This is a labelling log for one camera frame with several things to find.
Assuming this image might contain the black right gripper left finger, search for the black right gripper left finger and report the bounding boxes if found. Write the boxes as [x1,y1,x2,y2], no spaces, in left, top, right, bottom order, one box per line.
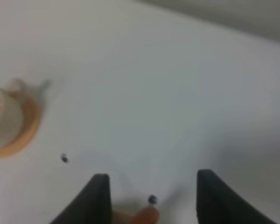
[52,174,112,224]

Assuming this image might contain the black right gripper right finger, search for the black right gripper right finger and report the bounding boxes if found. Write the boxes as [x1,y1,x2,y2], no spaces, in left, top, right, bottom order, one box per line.
[196,169,274,224]

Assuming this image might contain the brown clay teapot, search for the brown clay teapot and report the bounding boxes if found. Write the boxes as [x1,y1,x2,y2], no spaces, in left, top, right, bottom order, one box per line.
[112,206,160,224]

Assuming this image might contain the far orange coaster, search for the far orange coaster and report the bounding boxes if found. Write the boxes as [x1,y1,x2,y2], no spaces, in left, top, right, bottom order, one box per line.
[0,95,42,159]

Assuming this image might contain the far white teacup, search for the far white teacup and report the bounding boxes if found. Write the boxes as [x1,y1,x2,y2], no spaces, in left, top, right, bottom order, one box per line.
[0,78,28,149]

